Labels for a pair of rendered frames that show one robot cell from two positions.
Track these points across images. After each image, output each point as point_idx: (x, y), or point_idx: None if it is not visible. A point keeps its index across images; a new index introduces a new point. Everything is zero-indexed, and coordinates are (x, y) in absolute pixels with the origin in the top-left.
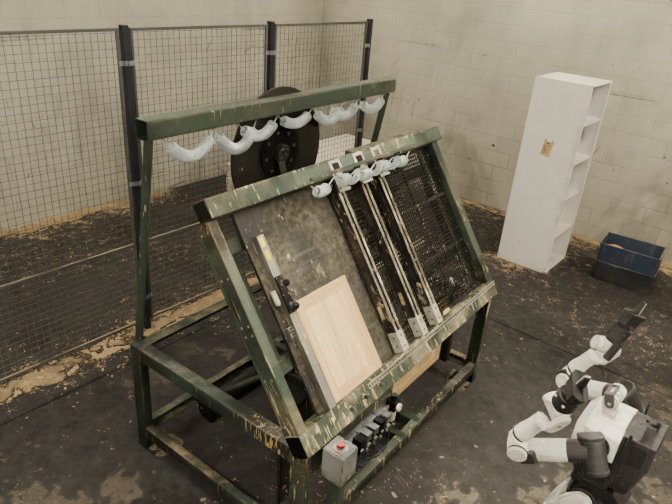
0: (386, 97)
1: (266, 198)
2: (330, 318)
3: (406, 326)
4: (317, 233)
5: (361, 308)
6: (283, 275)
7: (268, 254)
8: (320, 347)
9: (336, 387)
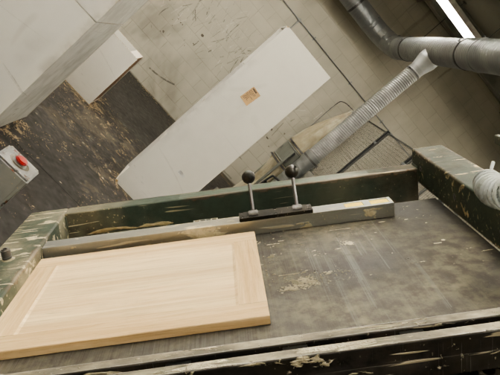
0: None
1: (460, 179)
2: (186, 274)
3: None
4: (402, 292)
5: (152, 352)
6: (312, 234)
7: (354, 204)
8: (149, 252)
9: (62, 263)
